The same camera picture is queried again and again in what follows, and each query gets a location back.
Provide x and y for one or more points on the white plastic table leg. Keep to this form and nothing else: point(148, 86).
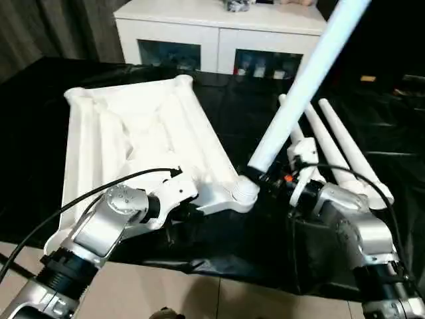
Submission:
point(348, 149)
point(299, 99)
point(295, 129)
point(322, 139)

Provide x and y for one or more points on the white plastic table top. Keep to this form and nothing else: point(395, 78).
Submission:
point(133, 133)

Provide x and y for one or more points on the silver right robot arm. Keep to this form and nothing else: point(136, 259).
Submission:
point(358, 226)

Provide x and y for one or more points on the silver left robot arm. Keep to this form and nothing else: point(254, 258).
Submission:
point(99, 226)

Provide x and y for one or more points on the white jar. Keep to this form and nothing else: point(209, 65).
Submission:
point(279, 74)
point(259, 72)

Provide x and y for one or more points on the small red white figure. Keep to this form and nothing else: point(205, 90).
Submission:
point(241, 71)

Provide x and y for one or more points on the small yellow box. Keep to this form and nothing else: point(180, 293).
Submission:
point(368, 79)

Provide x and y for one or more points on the white cabinet with glass doors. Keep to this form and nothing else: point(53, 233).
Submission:
point(216, 30)

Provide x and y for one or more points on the black mat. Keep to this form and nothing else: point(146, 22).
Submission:
point(33, 133)

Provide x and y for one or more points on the black metal stand foot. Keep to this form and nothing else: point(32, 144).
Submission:
point(16, 266)

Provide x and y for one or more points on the grey crumpled bundle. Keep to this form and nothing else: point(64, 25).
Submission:
point(235, 5)

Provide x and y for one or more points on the beige plush toy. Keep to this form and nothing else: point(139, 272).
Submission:
point(299, 2)

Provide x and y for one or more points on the grey curtain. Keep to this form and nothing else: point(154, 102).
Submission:
point(50, 33)

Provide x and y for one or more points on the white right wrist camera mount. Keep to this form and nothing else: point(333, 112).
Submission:
point(303, 156)

